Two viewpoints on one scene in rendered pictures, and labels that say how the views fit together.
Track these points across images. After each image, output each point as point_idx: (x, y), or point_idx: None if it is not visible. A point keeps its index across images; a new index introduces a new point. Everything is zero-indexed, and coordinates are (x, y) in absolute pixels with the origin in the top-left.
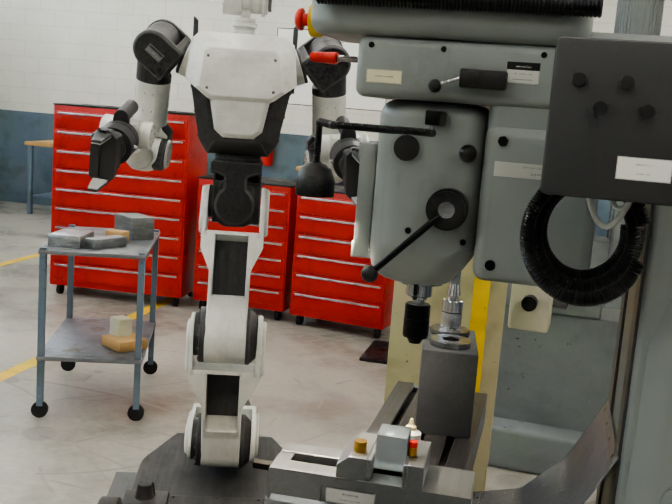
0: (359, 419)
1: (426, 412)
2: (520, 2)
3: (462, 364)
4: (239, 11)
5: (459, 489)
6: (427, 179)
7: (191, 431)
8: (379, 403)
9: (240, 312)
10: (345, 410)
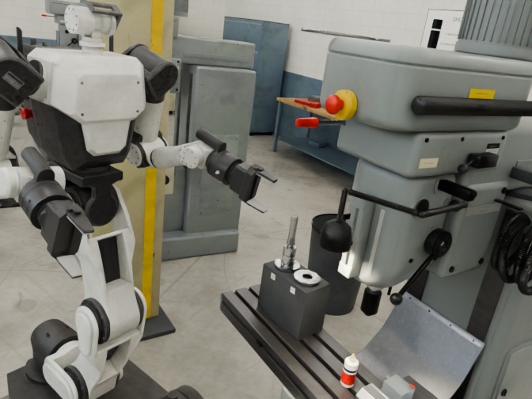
0: (16, 260)
1: (304, 327)
2: (522, 110)
3: (324, 292)
4: (91, 32)
5: (429, 397)
6: (426, 225)
7: (75, 387)
8: (18, 242)
9: (131, 295)
10: (0, 256)
